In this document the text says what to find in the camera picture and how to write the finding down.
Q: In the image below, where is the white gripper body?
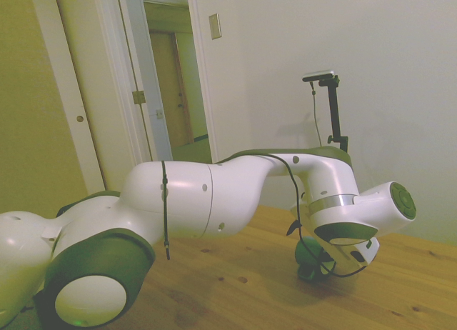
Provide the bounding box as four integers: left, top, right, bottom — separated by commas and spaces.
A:
323, 242, 358, 269

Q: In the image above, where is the black camera stand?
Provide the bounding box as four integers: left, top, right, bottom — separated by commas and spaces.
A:
318, 76, 350, 154

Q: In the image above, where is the beige wall switch plate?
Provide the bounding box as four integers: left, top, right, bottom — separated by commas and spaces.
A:
208, 12, 222, 41

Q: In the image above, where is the grey exterior camera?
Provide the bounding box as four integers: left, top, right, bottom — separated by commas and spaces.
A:
302, 69, 337, 83

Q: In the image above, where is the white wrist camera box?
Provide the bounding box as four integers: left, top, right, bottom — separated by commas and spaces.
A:
338, 236, 380, 274

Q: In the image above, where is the brown wooden hallway door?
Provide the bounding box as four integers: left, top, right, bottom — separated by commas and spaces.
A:
149, 29, 196, 148

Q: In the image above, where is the teal enamel mug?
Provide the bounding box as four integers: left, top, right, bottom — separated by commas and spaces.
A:
294, 236, 337, 281

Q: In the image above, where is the white open hinged door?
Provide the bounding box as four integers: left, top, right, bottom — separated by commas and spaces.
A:
117, 0, 176, 164

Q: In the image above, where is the black cable strap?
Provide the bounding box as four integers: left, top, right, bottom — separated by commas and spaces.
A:
160, 160, 172, 261

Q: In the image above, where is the white door with round pull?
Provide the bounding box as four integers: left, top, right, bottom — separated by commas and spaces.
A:
30, 0, 144, 194

